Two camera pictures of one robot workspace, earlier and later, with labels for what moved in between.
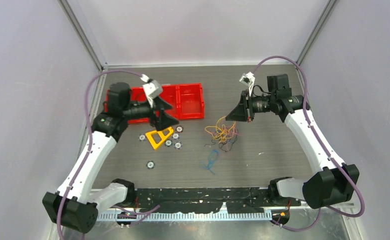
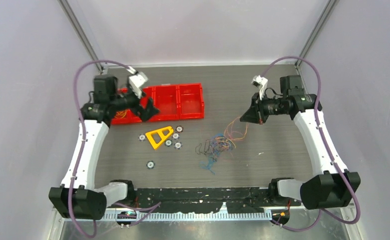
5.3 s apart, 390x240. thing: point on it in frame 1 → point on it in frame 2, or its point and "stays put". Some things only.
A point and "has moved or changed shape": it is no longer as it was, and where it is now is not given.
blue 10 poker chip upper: [175, 136] stays put
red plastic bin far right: [190, 101] stays put
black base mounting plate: [204, 200] stays put
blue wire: [214, 157] stays put
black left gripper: [162, 120] → [145, 114]
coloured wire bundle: [226, 138] has moved or changed shape
